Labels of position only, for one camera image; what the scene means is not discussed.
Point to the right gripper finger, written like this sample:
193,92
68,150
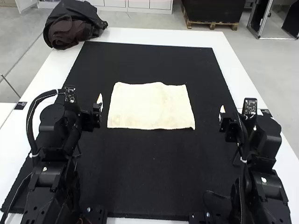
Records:
222,112

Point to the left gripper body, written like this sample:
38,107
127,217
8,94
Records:
94,119

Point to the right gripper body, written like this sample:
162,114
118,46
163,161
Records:
230,129

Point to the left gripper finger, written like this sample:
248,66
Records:
100,98

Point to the pale towel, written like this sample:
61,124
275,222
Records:
150,106

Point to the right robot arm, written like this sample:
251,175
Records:
264,182

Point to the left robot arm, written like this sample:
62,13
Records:
50,175

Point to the black mat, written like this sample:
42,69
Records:
149,168

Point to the dark clothing pile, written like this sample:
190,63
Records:
72,23

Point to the wooden pallet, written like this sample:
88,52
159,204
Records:
211,24

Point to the metal chair leg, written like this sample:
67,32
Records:
10,85

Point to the white cupboard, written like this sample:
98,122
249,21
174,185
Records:
137,4

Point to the black crate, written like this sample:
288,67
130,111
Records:
212,10

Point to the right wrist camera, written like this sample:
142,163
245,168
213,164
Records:
250,106

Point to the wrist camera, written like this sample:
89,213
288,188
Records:
69,94
250,106

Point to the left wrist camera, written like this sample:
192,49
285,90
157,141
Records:
69,94

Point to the metal frame trolley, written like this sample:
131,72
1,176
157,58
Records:
259,21

